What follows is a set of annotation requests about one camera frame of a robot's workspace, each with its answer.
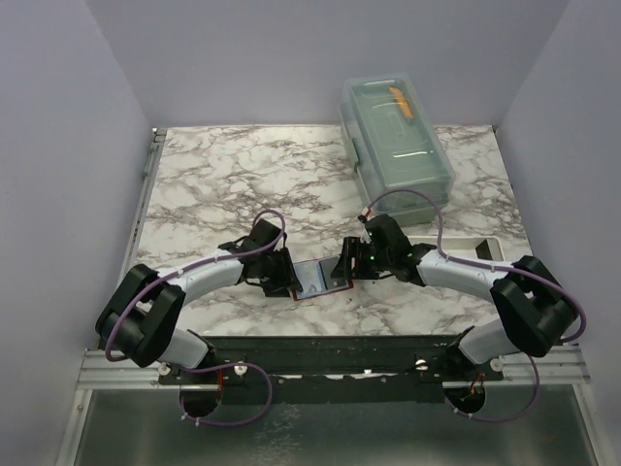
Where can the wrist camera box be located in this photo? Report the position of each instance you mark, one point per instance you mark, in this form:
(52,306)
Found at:
(263,237)
(385,233)

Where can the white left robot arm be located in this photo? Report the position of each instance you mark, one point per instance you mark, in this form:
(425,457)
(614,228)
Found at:
(140,321)

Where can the red leather card holder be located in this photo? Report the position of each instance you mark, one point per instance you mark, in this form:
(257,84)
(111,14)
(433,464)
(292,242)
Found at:
(315,279)

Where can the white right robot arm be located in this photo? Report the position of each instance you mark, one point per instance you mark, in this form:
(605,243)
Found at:
(534,312)

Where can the clear plastic storage box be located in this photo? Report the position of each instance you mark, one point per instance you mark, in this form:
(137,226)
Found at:
(400,166)

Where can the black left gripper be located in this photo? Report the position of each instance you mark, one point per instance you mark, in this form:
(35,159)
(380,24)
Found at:
(287,275)

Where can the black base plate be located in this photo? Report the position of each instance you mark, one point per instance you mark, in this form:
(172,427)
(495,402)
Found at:
(247,366)

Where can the orange tool inside box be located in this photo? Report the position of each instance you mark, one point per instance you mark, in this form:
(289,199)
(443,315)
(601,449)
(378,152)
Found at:
(402,102)

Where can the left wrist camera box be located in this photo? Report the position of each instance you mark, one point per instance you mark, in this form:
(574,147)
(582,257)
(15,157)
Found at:
(263,237)

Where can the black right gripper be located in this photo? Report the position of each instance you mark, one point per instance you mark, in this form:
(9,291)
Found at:
(343,269)

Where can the aluminium mounting rail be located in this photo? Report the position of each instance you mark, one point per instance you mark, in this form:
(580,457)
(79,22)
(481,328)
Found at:
(563,366)

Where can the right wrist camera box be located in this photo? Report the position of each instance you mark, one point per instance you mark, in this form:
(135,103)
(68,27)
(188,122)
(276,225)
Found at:
(385,233)

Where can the white plastic tray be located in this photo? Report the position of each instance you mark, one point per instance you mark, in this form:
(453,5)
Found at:
(475,247)

